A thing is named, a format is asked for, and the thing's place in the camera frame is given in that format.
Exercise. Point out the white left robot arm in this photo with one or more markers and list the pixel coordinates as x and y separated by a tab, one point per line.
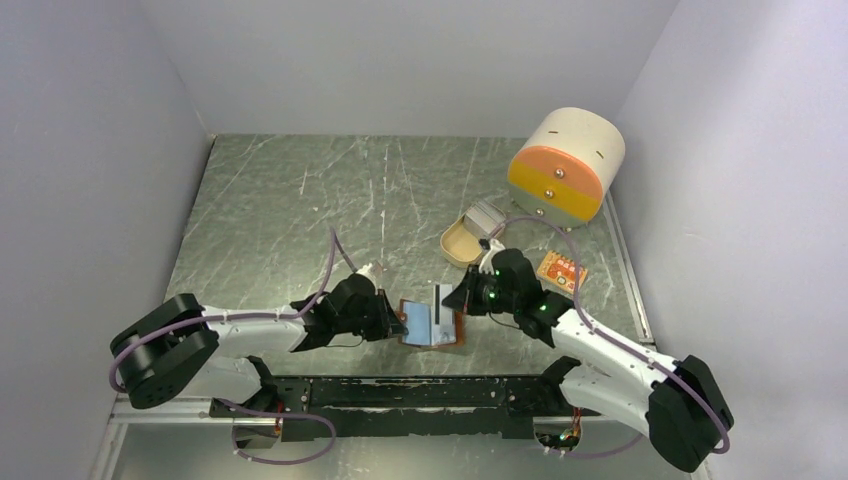
185	349

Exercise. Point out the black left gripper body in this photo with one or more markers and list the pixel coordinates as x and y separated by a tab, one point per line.
372	322

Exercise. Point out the beige plastic tray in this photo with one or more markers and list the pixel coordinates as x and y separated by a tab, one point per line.
459	247

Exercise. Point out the orange patterned card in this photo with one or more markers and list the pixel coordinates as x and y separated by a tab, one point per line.
561	272

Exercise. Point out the round pastel drawer box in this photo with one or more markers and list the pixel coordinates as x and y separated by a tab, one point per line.
565	168

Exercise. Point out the brown leather card holder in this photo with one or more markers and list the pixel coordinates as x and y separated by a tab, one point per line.
429	327

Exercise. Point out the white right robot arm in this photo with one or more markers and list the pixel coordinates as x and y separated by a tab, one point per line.
676	404

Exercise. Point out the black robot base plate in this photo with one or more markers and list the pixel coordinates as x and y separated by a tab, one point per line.
511	406

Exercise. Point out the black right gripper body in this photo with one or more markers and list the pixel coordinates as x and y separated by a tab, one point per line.
483	294

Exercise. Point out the grey credit card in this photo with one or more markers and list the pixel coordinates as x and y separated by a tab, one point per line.
440	305

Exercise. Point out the stack of grey cards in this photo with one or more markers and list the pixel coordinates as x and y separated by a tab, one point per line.
482	219

